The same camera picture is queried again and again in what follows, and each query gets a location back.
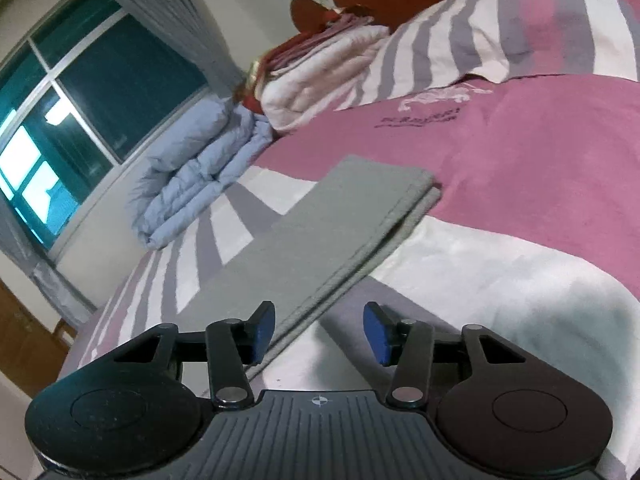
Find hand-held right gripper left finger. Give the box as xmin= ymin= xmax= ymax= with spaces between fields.
xmin=96 ymin=301 xmax=277 ymax=408

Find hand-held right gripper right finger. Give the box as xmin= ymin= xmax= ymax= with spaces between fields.
xmin=363 ymin=301 xmax=532 ymax=408

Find grey pants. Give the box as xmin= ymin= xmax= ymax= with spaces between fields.
xmin=172 ymin=155 xmax=442 ymax=386

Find folded light blue duvet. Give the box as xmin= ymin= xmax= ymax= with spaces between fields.
xmin=127 ymin=95 xmax=275 ymax=251

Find wooden door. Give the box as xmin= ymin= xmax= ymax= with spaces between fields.
xmin=0 ymin=280 xmax=77 ymax=387

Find folded red blanket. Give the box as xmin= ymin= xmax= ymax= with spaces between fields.
xmin=235 ymin=4 xmax=377 ymax=113

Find window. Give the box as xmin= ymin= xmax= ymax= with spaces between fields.
xmin=0 ymin=0 xmax=211 ymax=256

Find pink striped pillow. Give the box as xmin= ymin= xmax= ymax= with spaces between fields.
xmin=335 ymin=0 xmax=640 ymax=111

